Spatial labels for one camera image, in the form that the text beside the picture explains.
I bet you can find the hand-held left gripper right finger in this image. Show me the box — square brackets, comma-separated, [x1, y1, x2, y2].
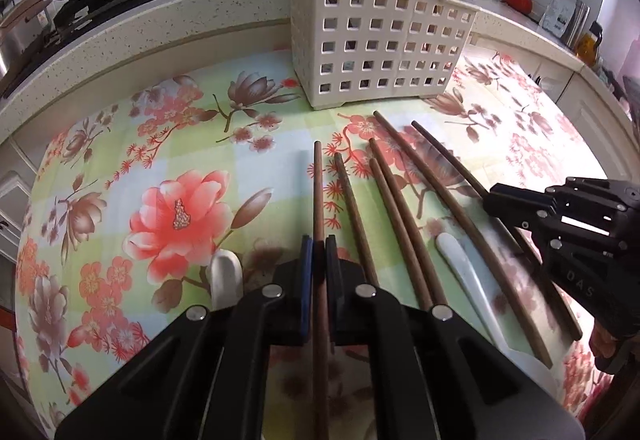
[325, 235, 586, 440]

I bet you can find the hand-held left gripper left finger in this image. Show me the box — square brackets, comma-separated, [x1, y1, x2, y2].
[55, 235, 316, 440]

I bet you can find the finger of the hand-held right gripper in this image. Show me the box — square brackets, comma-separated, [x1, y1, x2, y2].
[482, 184, 562, 233]
[549, 176, 640, 221]

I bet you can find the bunch of wooden chopsticks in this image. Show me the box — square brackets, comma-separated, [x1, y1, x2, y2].
[332, 111, 585, 368]

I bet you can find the white ceramic spoon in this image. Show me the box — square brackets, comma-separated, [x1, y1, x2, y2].
[435, 232, 558, 401]
[209, 249, 244, 311]

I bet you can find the single brown chopstick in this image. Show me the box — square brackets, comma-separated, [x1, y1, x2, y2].
[311, 141, 332, 440]

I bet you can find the cream perforated plastic basket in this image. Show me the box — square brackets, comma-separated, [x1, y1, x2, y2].
[287, 0, 478, 109]

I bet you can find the amber oil bottle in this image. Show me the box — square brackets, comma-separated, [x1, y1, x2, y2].
[575, 22, 603, 65]

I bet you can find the white printed booklet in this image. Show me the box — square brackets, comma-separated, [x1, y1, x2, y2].
[540, 0, 576, 38]

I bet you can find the floral tablecloth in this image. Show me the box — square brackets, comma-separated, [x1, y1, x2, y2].
[15, 47, 621, 440]

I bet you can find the speckled kitchen counter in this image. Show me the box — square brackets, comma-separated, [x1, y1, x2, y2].
[0, 0, 640, 181]

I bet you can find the steel rice cooker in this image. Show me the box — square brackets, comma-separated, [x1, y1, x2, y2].
[0, 0, 53, 78]

